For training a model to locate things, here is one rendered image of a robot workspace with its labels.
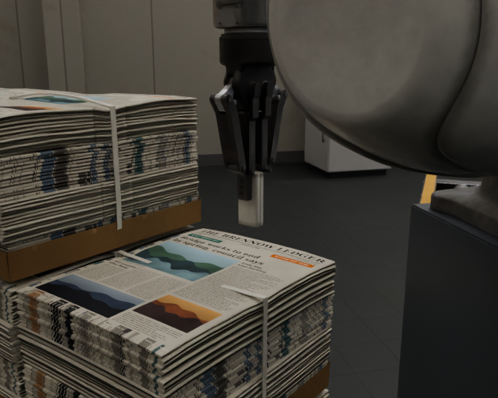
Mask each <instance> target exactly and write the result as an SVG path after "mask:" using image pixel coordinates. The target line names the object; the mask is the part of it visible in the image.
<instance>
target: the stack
mask: <svg viewBox="0 0 498 398"><path fill-rule="evenodd" d="M192 229H194V227H193V226H191V225H187V226H185V227H181V228H178V229H175V230H172V231H168V232H165V233H163V234H160V235H155V236H153V237H150V238H146V239H143V240H140V241H137V242H133V243H131V244H128V245H125V246H121V247H119V248H116V249H113V250H109V251H107V252H104V253H100V254H97V255H94V256H91V257H87V258H85V259H82V260H79V261H75V262H72V263H69V264H67V265H63V266H60V267H57V268H53V269H51V270H47V271H45V272H41V273H38V274H35V275H33V276H29V277H26V278H23V279H20V280H16V281H13V282H11V283H10V282H8V281H5V280H3V279H1V278H0V395H2V396H4V397H5V398H288V397H289V396H291V395H292V394H293V393H294V392H295V391H296V390H297V389H299V388H300V387H301V386H302V385H304V384H305V383H306V382H307V381H308V380H310V379H311V378H312V377H313V376H315V375H316V374H317V373H318V372H319V371H320V370H321V369H322V368H323V367H325V366H326V365H327V363H328V361H327V360H328V358H329V357H330V332H331V331H332V328H331V327H330V325H332V323H331V322H332V320H331V317H332V316H333V313H334V312H333V311H332V310H333V307H332V306H331V305H332V304H333V303H332V301H331V300H332V299H333V297H334V290H333V287H334V280H331V279H332V278H333V277H334V276H335V273H334V272H335V271H336V265H335V261H332V260H329V259H326V258H323V257H319V256H316V255H314V254H311V253H307V252H304V251H300V250H295V249H292V248H288V247H285V246H280V245H277V244H273V243H270V242H264V241H261V240H258V239H253V238H248V237H244V236H240V235H234V234H230V233H227V232H222V231H214V230H209V229H205V228H203V229H198V230H195V231H192Z"/></svg>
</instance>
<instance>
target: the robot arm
mask: <svg viewBox="0 0 498 398"><path fill-rule="evenodd" d="M213 26H214V27H215V28H219V29H224V34H221V37H219V48H220V63H221V65H223V66H225V67H226V74H225V77H224V87H223V88H222V89H221V91H220V92H219V93H218V94H215V93H213V94H211V95H210V97H209V101H210V103H211V105H212V107H213V110H214V112H215V114H216V119H217V127H218V132H219V137H220V142H221V150H222V155H223V160H224V168H225V170H226V171H230V172H232V173H236V175H237V197H238V199H239V224H242V225H246V226H249V227H256V228H257V227H261V226H262V225H263V193H264V172H266V173H270V172H271V171H272V167H268V166H269V165H274V163H275V160H276V155H277V144H278V138H279V133H280V128H281V117H282V111H283V107H284V105H285V101H286V99H287V96H288V95H289V97H290V99H291V100H292V101H293V103H294V104H295V105H296V107H297V109H298V110H299V111H300V113H301V114H302V115H303V116H304V117H305V118H306V119H307V120H308V121H309V122H310V123H311V124H312V125H313V126H314V127H315V128H317V129H318V130H319V131H320V132H322V133H323V134H325V135H326V136H328V137H329V138H330V139H332V140H333V141H335V142H337V143H338V144H340V145H342V146H344V147H346V148H347V149H349V150H351V151H353V152H355V153H357V154H359V155H361V156H364V157H366V158H368V159H370V160H374V161H375V162H378V163H381V164H384V165H387V166H389V167H394V168H397V169H400V170H404V171H411V172H416V173H422V174H427V175H439V176H447V177H456V178H482V181H481V184H480V185H479V186H470V187H463V188H456V189H449V190H437V191H435V192H433V193H432V195H431V202H430V209H432V210H434V211H437V212H442V213H444V214H448V215H450V216H454V217H456V218H458V219H460V220H463V221H465V222H467V223H469V224H471V225H473V226H475V227H477V228H479V229H482V230H483V231H486V232H488V233H489V234H491V235H494V236H496V237H497V238H498V0H213ZM275 66H276V68H277V72H278V74H279V77H280V78H281V82H282V84H283V85H284V87H285V89H279V87H277V85H276V82H277V79H276V76H275V72H274V67H275ZM241 111H242V112H241ZM267 154H268V155H267Z"/></svg>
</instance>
